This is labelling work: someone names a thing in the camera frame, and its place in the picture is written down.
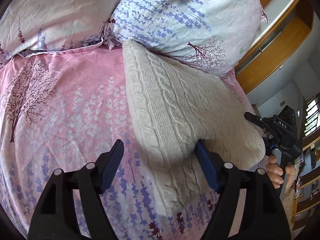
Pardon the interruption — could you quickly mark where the beige cable knit sweater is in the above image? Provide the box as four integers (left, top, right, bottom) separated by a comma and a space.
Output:
123, 40, 265, 216

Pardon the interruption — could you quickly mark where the beige knit sleeve forearm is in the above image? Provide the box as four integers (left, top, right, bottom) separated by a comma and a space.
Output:
282, 187, 295, 231

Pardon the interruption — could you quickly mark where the person right hand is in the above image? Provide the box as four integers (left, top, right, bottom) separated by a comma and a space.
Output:
266, 155, 296, 192

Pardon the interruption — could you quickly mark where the window with grille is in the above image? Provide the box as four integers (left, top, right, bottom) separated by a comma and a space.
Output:
304, 94, 320, 137

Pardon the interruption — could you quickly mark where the wooden shelf with clutter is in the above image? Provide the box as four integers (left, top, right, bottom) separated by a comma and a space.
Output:
287, 97, 320, 230

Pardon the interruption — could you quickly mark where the pink floral bed sheet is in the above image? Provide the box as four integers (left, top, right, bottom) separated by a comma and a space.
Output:
0, 45, 263, 240

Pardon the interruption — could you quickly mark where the yellow wooden headboard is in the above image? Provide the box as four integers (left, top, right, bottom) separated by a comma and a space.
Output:
235, 0, 314, 94

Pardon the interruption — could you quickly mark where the floral pillow with green dot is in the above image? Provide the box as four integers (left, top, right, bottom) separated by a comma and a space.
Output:
104, 0, 268, 76

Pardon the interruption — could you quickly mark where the pale pink floral pillow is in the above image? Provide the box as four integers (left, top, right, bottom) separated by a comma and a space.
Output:
1, 0, 120, 63

